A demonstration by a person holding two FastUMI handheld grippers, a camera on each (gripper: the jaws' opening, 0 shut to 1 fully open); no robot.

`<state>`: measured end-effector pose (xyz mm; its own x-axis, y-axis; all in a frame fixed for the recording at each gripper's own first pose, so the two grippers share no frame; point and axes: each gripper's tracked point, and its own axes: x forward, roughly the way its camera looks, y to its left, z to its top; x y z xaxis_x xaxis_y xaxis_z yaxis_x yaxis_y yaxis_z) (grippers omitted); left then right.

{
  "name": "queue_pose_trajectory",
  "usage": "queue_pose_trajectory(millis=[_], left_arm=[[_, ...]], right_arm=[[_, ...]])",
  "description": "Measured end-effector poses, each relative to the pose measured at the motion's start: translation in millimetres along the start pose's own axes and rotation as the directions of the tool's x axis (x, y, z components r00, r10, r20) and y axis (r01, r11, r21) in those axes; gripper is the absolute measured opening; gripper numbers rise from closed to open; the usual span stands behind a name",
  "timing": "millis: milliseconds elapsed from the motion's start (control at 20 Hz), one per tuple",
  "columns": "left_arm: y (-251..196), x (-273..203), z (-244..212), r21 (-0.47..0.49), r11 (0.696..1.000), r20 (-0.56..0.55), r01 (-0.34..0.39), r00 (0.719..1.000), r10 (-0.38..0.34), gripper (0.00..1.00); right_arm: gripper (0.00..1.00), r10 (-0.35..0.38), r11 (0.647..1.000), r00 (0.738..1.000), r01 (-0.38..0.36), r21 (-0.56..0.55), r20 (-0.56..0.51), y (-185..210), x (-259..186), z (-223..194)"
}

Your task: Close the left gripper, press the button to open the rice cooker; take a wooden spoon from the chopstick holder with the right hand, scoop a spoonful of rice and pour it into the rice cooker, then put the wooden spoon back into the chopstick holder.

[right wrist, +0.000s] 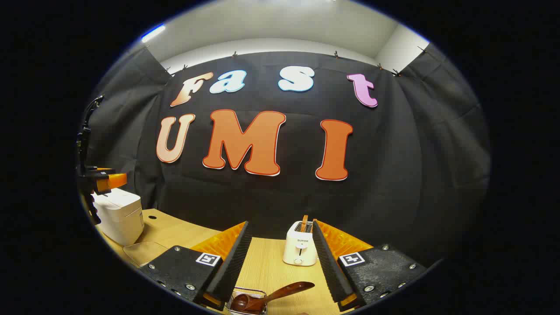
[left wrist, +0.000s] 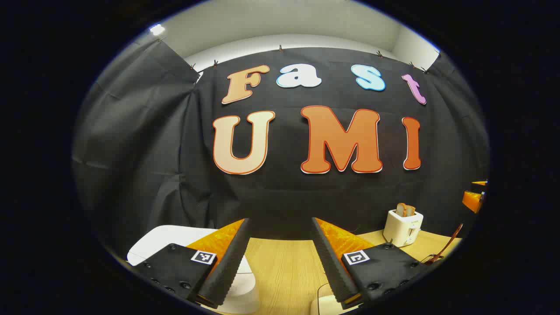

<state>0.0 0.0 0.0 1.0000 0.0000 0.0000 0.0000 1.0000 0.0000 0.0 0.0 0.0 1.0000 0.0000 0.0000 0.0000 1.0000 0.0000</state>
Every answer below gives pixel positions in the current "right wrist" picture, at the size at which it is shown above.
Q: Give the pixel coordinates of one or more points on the clear plastic container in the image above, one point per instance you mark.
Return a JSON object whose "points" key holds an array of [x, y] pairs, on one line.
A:
{"points": [[144, 251]]}

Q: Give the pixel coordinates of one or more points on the brown toast slice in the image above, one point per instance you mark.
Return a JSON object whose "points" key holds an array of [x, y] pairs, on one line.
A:
{"points": [[303, 222]]}

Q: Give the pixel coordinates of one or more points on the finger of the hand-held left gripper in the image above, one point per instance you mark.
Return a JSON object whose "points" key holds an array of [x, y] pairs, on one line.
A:
{"points": [[103, 169], [114, 180]]}

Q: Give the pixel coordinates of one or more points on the white toaster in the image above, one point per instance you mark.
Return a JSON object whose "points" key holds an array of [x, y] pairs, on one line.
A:
{"points": [[299, 249]]}

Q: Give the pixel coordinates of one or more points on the brown wooden spoon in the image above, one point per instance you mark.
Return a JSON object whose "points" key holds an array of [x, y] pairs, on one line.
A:
{"points": [[280, 292]]}

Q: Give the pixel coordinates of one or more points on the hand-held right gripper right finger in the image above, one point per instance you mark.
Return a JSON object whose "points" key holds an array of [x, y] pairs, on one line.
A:
{"points": [[330, 267]]}

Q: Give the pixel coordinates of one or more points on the black backdrop cloth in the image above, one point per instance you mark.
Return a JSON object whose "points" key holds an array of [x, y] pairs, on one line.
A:
{"points": [[393, 166]]}

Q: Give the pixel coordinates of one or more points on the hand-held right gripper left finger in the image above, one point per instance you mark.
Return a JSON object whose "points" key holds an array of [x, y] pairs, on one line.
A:
{"points": [[234, 262]]}

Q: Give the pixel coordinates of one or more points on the white rice cooker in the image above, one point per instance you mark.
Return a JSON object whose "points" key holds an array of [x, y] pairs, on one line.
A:
{"points": [[120, 216]]}

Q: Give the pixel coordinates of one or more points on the white ceiling light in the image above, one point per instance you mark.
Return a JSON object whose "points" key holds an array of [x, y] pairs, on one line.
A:
{"points": [[153, 33]]}

